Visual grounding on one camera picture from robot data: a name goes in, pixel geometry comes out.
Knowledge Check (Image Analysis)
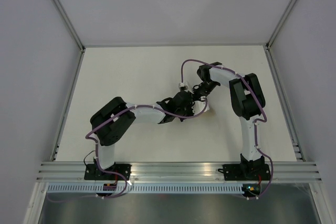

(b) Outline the aluminium front mounting rail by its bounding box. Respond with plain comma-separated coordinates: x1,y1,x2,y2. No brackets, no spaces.
36,162,322,183

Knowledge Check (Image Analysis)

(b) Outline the aluminium table edge rail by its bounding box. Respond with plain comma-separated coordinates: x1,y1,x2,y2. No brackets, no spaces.
49,47,86,162

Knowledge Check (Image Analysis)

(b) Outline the aluminium rear frame bar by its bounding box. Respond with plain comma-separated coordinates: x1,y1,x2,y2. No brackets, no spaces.
84,42,268,48

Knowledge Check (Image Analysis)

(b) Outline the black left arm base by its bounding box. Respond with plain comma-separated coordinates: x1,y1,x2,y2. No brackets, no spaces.
84,163,131,181

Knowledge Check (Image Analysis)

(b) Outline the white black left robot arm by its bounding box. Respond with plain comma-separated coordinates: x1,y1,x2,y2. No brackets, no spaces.
90,91,195,180

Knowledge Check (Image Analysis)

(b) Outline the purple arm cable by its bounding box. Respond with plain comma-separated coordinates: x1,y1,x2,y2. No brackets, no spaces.
180,59,274,201
47,97,208,203

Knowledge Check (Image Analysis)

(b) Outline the white slotted cable duct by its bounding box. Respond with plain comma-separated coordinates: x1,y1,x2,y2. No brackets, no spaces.
47,183,243,194

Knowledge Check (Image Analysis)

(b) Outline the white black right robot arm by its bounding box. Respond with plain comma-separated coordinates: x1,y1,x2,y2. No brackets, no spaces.
193,62,270,180

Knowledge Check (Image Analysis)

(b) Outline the beige cloth napkin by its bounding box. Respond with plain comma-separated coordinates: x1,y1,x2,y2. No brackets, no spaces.
201,109,215,117

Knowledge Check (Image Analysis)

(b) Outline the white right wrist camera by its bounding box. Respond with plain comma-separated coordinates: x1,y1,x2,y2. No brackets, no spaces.
178,81,189,91

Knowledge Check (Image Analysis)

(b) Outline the aluminium right frame post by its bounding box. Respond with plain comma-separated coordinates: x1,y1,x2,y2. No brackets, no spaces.
265,0,299,50

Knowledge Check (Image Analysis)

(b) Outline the aluminium left frame post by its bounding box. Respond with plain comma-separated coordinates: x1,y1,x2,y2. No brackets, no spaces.
51,0,85,52

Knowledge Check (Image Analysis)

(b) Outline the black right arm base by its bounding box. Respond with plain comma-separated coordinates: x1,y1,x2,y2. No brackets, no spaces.
217,164,271,182

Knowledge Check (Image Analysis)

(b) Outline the aluminium frame post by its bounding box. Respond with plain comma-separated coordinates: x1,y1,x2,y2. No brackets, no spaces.
51,0,85,52
265,0,299,50

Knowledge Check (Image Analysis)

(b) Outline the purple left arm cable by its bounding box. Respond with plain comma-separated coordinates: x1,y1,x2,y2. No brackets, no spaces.
47,97,208,203

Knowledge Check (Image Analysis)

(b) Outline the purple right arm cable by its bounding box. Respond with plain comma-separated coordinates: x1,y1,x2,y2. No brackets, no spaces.
180,59,274,201

